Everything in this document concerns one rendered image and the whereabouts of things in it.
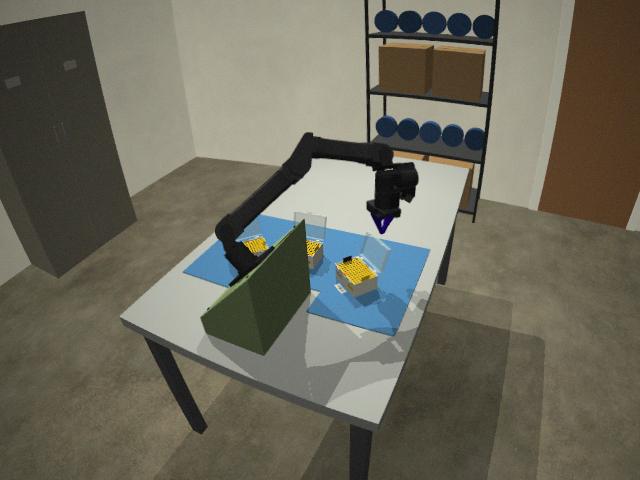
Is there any blue flat mat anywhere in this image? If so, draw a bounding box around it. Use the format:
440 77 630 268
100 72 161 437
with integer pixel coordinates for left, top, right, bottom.
183 214 430 337

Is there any yellow pipette tip rack insert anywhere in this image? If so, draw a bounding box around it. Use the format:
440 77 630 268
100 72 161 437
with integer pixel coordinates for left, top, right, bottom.
307 241 321 256
337 256 376 284
244 237 267 253

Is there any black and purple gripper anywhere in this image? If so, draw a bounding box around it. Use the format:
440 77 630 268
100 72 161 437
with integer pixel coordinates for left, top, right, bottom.
366 189 401 234

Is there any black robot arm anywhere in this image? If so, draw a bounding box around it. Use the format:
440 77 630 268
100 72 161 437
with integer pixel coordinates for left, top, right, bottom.
215 132 419 287

